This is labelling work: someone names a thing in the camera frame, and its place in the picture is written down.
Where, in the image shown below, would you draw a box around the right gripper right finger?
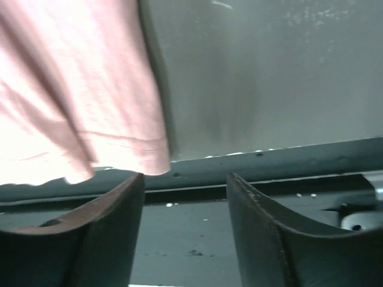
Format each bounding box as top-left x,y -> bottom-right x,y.
226,173 -> 382,286

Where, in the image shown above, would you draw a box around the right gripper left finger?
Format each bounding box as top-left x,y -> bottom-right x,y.
1,173 -> 145,287

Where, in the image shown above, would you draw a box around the pink printed t shirt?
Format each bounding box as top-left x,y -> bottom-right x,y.
1,1 -> 171,185

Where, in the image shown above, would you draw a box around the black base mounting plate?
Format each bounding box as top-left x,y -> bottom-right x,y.
1,137 -> 382,286

